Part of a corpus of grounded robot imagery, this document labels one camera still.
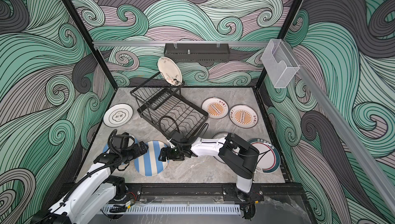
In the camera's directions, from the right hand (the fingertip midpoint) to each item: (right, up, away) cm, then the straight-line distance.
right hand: (164, 160), depth 81 cm
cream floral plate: (+1, +50, +12) cm, 51 cm away
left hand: (-13, +5, +4) cm, 14 cm away
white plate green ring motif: (-37, +22, +23) cm, 48 cm away
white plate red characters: (+31, +11, +9) cm, 34 cm away
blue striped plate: (-13, +13, -11) cm, 22 cm away
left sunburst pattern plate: (+32, +27, +26) cm, 49 cm away
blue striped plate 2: (-9, -3, +1) cm, 9 cm away
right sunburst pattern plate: (+50, +21, +23) cm, 59 cm away
